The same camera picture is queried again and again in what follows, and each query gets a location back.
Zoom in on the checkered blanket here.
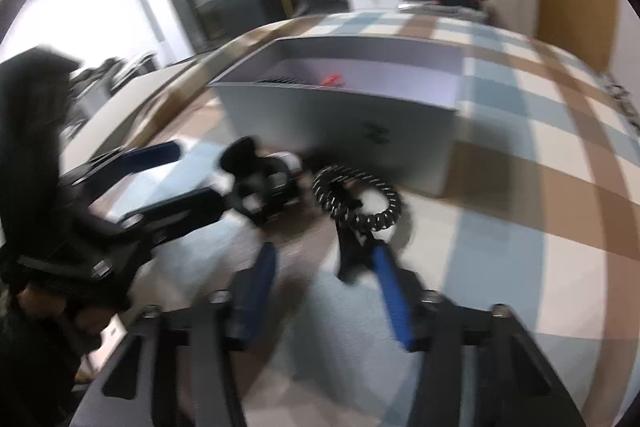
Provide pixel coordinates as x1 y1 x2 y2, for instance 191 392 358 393
60 9 640 427

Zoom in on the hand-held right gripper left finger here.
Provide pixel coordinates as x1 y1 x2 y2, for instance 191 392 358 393
70 241 281 427

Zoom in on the silver cardboard box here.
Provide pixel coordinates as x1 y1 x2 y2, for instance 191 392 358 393
207 34 463 198

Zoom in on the black spiral hair tie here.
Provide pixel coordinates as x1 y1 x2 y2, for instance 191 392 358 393
312 165 402 232

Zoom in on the black hair claw clip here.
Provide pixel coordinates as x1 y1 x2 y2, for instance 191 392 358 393
334 219 373 285
220 136 303 228

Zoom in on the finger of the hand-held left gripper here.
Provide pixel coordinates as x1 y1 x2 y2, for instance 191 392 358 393
117 187 228 253
60 141 183 192

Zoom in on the person's left hand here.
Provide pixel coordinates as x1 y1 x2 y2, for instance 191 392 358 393
17 284 118 348

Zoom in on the silver suitcase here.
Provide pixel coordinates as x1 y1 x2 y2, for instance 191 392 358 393
400 0 488 20

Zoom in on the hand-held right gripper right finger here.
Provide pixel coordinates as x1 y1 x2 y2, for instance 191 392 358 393
370 241 586 427

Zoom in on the person's left forearm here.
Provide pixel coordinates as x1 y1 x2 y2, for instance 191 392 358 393
0 307 86 427

